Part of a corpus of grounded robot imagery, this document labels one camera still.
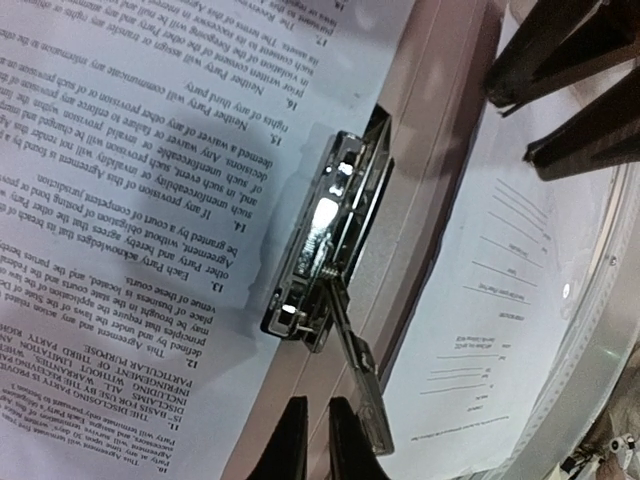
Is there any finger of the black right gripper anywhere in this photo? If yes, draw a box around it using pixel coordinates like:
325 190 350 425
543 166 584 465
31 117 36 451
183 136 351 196
523 82 639 181
484 0 639 109

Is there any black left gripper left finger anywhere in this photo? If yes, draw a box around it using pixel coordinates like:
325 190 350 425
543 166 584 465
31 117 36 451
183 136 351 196
252 396 308 480

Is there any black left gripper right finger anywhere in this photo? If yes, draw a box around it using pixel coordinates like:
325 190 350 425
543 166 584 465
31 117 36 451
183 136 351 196
329 397 388 480

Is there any pink paper folder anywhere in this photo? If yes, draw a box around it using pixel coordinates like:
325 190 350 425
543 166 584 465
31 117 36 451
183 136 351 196
223 1 505 479

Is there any white paper stack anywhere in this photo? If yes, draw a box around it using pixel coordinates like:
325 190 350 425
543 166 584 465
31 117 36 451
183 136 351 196
1 1 413 479

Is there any metal folder clip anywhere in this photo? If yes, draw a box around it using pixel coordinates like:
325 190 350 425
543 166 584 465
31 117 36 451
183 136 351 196
260 124 394 455

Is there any aluminium front rail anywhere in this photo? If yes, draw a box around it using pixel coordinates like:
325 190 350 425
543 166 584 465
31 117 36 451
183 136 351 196
482 164 639 479

